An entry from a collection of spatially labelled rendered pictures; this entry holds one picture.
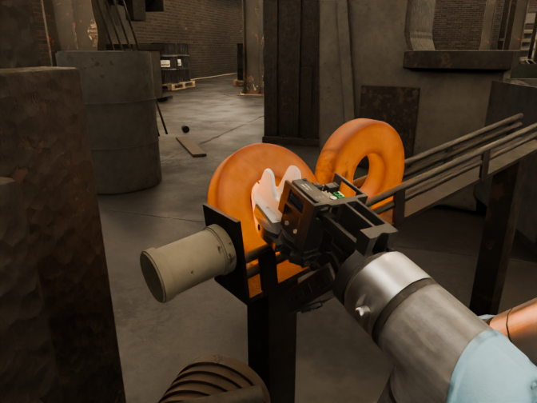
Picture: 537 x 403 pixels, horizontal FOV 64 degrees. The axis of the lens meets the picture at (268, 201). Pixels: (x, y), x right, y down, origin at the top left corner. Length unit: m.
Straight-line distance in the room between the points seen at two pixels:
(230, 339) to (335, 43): 1.90
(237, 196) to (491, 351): 0.31
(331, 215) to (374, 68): 2.29
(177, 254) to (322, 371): 0.96
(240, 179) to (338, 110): 2.28
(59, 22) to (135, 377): 3.75
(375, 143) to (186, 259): 0.31
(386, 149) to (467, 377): 0.37
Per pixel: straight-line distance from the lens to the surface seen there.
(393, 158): 0.66
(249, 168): 0.53
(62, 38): 4.64
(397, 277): 0.38
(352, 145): 0.59
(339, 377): 1.36
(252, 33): 8.99
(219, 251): 0.48
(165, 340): 1.51
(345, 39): 2.72
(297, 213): 0.43
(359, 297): 0.39
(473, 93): 2.58
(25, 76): 0.54
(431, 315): 0.36
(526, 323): 0.47
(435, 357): 0.35
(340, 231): 0.41
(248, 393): 0.48
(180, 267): 0.46
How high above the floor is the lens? 0.89
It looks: 20 degrees down
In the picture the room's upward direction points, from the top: straight up
